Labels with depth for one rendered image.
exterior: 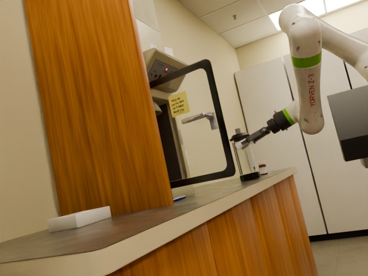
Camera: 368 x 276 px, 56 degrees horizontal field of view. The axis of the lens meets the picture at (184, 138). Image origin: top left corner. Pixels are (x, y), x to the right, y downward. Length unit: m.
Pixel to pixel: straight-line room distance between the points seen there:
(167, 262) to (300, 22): 1.00
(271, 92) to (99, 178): 3.28
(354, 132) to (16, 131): 1.39
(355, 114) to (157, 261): 1.29
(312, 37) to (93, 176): 0.96
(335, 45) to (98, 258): 1.36
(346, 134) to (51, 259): 1.36
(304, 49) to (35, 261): 1.15
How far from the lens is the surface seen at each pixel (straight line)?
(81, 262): 0.57
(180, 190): 1.44
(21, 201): 1.40
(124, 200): 1.26
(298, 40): 1.41
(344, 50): 1.68
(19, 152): 1.43
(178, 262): 0.80
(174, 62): 1.46
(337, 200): 4.25
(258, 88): 4.38
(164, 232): 0.70
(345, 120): 1.76
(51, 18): 1.56
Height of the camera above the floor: 1.01
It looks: 7 degrees up
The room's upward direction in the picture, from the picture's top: 12 degrees counter-clockwise
